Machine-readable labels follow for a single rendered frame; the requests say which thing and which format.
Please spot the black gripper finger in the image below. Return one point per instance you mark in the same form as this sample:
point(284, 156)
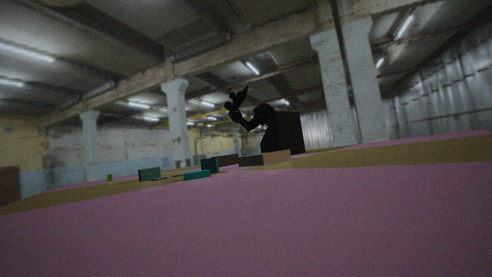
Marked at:
point(244, 91)

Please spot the teal rectangular block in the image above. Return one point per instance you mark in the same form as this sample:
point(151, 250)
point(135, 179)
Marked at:
point(196, 174)

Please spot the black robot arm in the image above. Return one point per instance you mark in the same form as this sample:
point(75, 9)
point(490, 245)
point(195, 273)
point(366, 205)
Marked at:
point(263, 114)

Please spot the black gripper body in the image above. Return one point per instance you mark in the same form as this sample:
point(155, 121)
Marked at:
point(239, 100)

